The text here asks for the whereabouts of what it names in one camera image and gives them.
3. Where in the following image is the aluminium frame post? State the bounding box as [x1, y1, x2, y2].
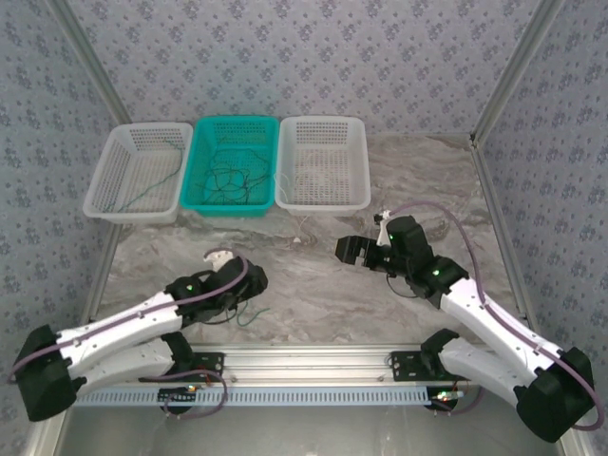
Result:
[469, 0, 569, 143]
[49, 0, 132, 124]

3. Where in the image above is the aluminium table side rail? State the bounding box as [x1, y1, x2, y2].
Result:
[467, 135, 588, 456]
[73, 221, 125, 351]

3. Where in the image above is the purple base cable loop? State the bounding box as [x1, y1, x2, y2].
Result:
[429, 379, 485, 417]
[140, 370, 230, 420]

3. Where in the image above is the thin green cable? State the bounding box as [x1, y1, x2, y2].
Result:
[236, 305, 271, 329]
[101, 137, 187, 214]

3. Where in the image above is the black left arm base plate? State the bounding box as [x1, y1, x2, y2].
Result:
[189, 351, 227, 384]

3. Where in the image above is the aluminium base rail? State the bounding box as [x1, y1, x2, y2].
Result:
[52, 345, 569, 387]

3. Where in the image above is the teal perforated plastic basket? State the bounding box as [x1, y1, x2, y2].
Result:
[179, 115, 280, 219]

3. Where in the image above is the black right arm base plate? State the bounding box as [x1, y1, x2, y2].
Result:
[389, 350, 479, 383]

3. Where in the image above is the thin white cable with connector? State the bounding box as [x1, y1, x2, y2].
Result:
[292, 216, 314, 246]

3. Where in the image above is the white perforated plastic basket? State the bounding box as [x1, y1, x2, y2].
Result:
[275, 115, 372, 213]
[83, 122, 195, 224]

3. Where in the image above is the white slotted cable duct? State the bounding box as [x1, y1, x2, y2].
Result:
[73, 387, 460, 409]

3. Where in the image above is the small black controller board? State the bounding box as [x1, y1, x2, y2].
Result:
[427, 388, 466, 413]
[158, 385, 200, 414]

